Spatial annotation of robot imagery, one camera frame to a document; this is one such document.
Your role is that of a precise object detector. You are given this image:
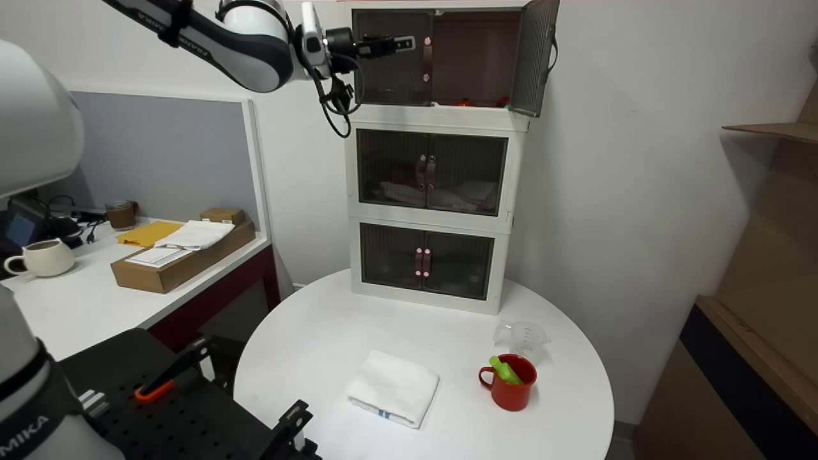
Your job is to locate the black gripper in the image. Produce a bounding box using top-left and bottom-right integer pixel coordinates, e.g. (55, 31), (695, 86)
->
(326, 25), (419, 63)

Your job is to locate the smoky translucent cabinet door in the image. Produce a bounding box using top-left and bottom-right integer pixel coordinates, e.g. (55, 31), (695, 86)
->
(358, 223), (428, 290)
(350, 7), (435, 108)
(421, 230), (499, 302)
(356, 128), (430, 211)
(507, 0), (563, 120)
(424, 132), (511, 217)

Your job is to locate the white three-tier storage cabinet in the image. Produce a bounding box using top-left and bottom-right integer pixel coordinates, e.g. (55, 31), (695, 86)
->
(343, 0), (559, 316)

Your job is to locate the open flat cardboard box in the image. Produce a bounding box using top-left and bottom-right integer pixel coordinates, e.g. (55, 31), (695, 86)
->
(108, 215), (258, 297)

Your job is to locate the white framed grey partition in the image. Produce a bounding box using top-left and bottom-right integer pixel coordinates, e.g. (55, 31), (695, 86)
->
(60, 79), (277, 249)

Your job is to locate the white paper sheet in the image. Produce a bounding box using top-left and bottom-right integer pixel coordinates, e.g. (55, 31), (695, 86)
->
(157, 217), (239, 252)

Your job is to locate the yellow envelope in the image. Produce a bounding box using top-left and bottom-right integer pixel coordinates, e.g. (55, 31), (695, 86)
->
(115, 220), (184, 249)

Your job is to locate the small brown object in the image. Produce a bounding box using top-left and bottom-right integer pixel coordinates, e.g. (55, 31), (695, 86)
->
(104, 198), (144, 230)

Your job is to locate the clear plastic cup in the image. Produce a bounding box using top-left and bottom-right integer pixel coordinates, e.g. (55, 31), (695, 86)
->
(490, 318), (552, 364)

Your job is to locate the yellow-green toy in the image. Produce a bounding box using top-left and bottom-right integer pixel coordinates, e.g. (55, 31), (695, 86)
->
(489, 355), (521, 386)

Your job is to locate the white folded cloth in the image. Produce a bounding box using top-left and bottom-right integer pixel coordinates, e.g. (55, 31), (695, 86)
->
(346, 347), (443, 431)

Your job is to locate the red cup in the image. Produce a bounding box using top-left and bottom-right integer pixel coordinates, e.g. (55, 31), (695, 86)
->
(476, 352), (542, 413)

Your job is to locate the white ceramic mug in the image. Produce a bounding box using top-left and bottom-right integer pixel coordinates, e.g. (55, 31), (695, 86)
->
(3, 235), (80, 280)

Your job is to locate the white desk with maroon front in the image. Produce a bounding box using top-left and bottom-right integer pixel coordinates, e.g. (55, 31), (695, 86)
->
(0, 215), (283, 368)

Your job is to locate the dark tablet screen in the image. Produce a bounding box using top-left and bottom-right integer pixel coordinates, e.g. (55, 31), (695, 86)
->
(0, 198), (46, 255)

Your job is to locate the large plain cardboard box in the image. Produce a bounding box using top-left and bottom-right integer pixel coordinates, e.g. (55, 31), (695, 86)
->
(713, 134), (818, 361)

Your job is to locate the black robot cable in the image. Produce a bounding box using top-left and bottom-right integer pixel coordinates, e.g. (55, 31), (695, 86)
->
(306, 48), (358, 141)

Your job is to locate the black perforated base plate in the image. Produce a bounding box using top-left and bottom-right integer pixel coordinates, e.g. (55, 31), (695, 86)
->
(57, 326), (328, 460)

